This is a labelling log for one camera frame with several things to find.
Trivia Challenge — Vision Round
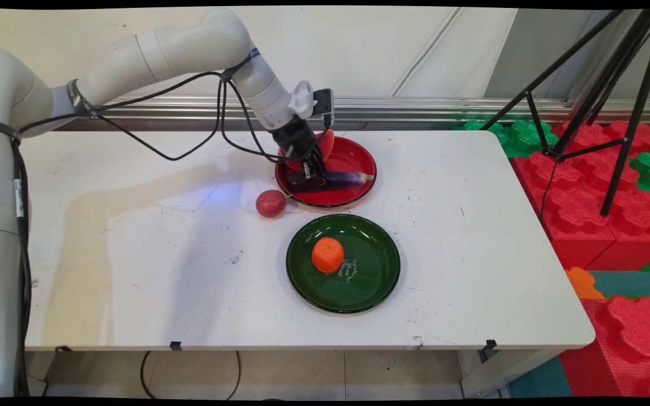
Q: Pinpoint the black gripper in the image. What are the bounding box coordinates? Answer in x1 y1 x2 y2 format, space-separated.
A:
271 118 330 189

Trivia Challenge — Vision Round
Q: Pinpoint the purple eggplant toy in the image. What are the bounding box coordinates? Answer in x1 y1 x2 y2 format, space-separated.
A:
287 171 375 192

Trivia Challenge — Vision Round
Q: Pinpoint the red watermelon slice toy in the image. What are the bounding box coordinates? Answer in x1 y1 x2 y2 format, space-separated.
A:
280 129 336 172

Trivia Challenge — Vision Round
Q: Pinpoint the red plate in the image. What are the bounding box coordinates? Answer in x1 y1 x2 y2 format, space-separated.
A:
275 136 378 208

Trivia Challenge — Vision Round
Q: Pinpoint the red round potato toy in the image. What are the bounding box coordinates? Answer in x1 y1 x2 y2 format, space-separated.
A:
256 189 287 219

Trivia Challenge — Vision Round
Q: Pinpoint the orange fruit toy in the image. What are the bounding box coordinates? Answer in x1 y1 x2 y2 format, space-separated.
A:
311 237 345 274

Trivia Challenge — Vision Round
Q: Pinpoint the dark green plate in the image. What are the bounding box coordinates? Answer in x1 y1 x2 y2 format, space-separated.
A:
286 214 402 314

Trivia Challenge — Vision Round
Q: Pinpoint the large red foam block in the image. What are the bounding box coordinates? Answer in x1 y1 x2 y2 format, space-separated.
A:
512 151 618 271

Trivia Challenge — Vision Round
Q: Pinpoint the white table leg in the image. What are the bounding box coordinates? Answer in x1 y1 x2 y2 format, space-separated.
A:
459 350 564 399

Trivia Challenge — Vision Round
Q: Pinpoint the orange foam piece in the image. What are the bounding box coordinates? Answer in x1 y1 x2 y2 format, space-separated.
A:
564 267 606 301

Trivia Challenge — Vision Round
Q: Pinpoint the black tripod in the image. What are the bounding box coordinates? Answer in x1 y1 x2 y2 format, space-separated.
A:
480 8 650 218

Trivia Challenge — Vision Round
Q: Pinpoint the teal foam mat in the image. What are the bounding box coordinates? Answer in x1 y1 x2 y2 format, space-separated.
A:
587 271 650 299

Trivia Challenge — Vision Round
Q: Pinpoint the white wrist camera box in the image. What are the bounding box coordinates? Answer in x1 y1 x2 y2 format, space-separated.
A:
288 80 335 128

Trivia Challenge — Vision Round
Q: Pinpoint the aluminium wall rail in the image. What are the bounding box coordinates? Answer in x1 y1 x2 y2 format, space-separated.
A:
57 95 650 131

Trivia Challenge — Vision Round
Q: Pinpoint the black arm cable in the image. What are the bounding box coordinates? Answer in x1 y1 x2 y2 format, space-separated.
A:
20 50 331 165

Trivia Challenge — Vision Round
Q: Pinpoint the black floor cable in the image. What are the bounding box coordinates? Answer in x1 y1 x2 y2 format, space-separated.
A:
140 350 242 401

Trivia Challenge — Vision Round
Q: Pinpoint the black base cable bundle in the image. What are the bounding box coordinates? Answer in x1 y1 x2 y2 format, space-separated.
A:
11 138 33 398

